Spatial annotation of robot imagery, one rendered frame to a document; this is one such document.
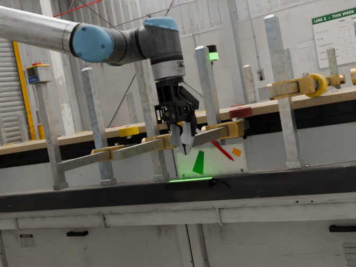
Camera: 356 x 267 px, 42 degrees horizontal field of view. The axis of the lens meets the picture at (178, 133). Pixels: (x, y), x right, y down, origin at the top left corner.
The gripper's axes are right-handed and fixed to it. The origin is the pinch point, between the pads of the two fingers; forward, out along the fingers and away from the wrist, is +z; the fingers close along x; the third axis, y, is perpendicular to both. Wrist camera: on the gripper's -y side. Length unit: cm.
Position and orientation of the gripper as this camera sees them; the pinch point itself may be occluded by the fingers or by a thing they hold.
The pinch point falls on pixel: (186, 150)
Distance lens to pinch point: 131.5
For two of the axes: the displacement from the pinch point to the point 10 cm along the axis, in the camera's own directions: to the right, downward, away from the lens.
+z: 1.7, 9.8, 0.5
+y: -5.0, 1.3, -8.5
